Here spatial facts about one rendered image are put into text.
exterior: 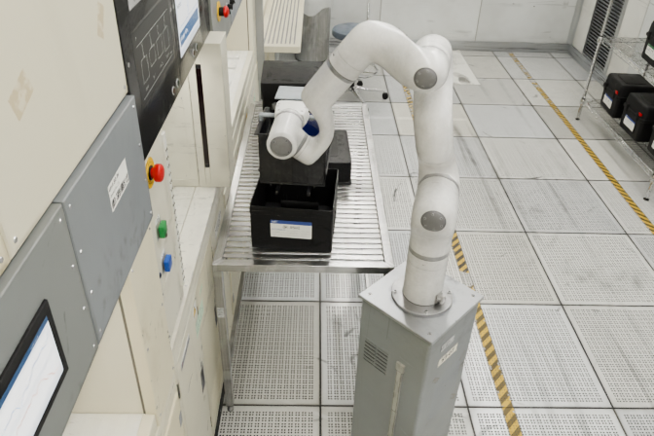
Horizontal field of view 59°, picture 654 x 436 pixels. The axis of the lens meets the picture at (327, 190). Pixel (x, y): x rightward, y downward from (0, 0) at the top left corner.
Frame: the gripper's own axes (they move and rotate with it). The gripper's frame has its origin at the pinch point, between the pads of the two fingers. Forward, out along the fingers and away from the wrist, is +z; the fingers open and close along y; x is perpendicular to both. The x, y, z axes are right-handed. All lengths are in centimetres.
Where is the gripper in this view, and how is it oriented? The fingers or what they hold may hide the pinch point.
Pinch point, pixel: (295, 99)
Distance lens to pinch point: 186.0
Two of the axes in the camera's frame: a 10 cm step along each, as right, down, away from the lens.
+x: 0.2, -8.4, -5.4
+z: 0.8, -5.4, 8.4
